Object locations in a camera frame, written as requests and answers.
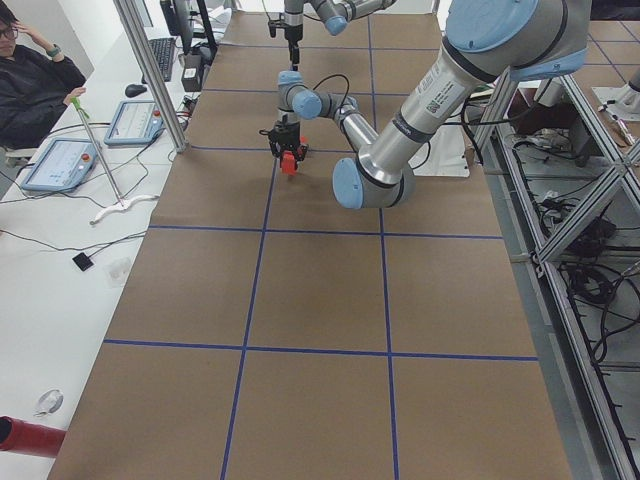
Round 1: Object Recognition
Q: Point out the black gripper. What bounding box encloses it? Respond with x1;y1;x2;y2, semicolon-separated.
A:
287;35;300;71
259;113;308;158

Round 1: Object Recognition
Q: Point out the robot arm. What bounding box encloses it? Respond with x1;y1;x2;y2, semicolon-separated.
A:
263;0;592;209
268;0;395;71

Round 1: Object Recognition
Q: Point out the black power adapter box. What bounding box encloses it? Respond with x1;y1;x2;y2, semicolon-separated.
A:
181;54;202;93

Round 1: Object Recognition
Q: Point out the computer monitor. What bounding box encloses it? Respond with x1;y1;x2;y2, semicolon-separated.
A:
159;0;218;62

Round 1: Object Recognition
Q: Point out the black keyboard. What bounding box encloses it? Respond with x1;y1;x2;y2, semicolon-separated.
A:
148;37;177;82

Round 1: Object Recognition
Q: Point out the far teach pendant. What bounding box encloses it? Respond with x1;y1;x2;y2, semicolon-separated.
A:
104;100;164;147

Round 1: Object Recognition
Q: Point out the teach pendant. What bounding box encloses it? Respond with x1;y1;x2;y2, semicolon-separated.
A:
20;138;97;193
104;100;164;147

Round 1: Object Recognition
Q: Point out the black computer mouse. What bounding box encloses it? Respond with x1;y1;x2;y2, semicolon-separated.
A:
124;84;147;98

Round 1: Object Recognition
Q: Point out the brown paper table mat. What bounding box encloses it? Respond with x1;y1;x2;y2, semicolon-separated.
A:
50;13;571;479

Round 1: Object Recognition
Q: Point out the metal rod with green tip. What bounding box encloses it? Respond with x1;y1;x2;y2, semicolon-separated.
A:
69;96;161;226

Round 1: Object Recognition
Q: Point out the near teach pendant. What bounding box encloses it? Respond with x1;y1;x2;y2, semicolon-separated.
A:
20;138;97;193

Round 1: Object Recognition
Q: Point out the small black square pad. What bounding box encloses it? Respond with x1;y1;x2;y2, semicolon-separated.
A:
72;252;94;272

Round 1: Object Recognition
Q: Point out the seated person in black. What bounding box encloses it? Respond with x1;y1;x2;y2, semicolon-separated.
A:
1;3;86;150

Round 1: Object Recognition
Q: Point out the red cylinder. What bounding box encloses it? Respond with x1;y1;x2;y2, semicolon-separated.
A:
1;416;66;458

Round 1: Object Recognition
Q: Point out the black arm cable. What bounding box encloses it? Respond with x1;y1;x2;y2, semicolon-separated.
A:
312;73;354;116

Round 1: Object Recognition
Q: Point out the aluminium truss frame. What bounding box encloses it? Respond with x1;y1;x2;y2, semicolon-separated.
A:
469;19;640;480

